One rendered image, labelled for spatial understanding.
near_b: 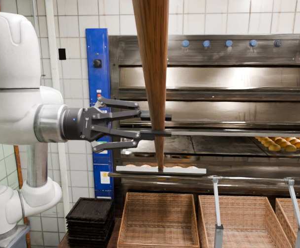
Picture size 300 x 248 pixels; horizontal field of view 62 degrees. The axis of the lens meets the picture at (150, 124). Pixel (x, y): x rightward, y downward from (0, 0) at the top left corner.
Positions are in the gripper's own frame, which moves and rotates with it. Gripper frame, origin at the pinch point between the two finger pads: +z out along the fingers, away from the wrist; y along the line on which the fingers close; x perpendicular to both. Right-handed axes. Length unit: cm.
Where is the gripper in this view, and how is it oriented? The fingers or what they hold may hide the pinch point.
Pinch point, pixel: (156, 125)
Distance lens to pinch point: 56.9
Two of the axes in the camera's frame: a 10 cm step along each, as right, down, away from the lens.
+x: -0.5, -2.7, -9.6
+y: -0.3, 9.6, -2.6
